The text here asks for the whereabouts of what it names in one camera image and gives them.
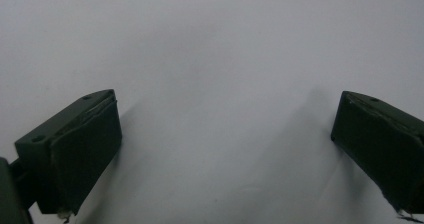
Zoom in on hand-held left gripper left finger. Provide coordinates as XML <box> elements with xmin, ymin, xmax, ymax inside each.
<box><xmin>14</xmin><ymin>89</ymin><xmax>123</xmax><ymax>216</ymax></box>

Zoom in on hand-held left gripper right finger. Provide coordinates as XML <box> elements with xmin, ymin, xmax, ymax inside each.
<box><xmin>330</xmin><ymin>90</ymin><xmax>424</xmax><ymax>216</ymax></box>

